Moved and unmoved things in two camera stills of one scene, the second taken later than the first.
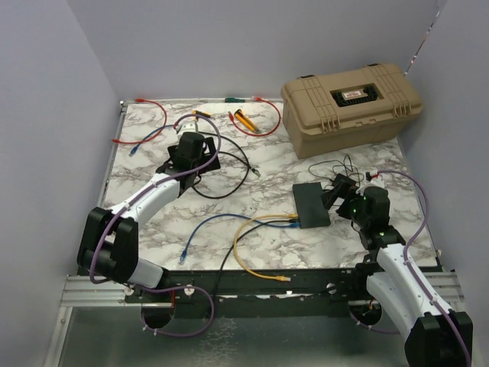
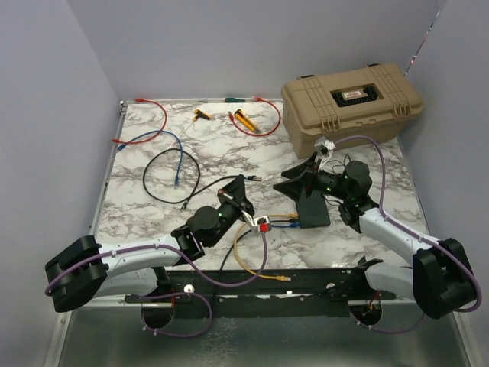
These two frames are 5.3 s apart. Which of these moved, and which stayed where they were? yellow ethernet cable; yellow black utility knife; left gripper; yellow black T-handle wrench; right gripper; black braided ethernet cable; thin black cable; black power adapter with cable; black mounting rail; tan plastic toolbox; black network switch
Moved: black power adapter with cable; left gripper; right gripper; black braided ethernet cable
Stayed: yellow black T-handle wrench; tan plastic toolbox; black network switch; yellow ethernet cable; yellow black utility knife; thin black cable; black mounting rail
